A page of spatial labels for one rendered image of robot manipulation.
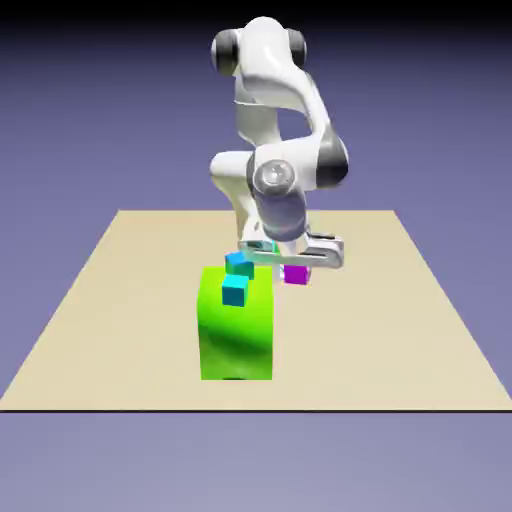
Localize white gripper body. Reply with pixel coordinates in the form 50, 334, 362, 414
238, 232, 346, 270

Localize small purple cube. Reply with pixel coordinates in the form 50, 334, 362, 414
283, 265, 312, 286

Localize small teal cube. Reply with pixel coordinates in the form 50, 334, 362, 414
224, 251, 256, 281

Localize small cyan cube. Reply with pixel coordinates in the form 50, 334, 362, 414
221, 274, 250, 308

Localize large green box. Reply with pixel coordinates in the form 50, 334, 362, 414
196, 265, 275, 382

